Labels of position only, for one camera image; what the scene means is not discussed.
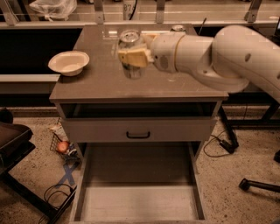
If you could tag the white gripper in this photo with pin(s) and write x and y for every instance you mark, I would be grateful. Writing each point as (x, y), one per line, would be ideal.
(163, 51)

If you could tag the black wire basket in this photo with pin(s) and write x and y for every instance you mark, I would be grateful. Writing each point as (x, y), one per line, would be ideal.
(70, 156)

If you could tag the orange round fruit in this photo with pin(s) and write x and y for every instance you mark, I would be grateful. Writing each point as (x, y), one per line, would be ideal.
(62, 147)

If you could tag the white paper bowl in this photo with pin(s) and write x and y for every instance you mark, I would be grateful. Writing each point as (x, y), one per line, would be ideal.
(69, 63)

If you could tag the open grey middle drawer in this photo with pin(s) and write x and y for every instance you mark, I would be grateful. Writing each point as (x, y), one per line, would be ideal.
(138, 183)

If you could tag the clear plastic bag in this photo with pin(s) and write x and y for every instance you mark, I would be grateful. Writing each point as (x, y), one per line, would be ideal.
(54, 9)

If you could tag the black chair leg caster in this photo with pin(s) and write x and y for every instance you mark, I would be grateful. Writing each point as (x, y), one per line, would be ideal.
(245, 184)

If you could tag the metal railing frame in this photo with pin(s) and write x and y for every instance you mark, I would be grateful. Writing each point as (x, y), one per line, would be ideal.
(18, 14)

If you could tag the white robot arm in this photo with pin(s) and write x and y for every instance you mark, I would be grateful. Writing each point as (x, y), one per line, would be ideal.
(235, 57)

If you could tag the black office chair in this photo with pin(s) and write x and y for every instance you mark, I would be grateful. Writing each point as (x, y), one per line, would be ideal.
(15, 145)

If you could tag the silver green 7up can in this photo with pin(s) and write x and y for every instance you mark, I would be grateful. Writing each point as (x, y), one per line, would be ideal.
(127, 41)

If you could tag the black drawer handle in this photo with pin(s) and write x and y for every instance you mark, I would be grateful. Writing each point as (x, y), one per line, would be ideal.
(138, 136)

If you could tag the dark green soda can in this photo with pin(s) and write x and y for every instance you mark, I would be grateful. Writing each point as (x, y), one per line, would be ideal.
(178, 28)

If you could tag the grey drawer cabinet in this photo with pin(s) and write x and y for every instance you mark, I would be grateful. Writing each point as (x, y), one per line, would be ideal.
(103, 91)

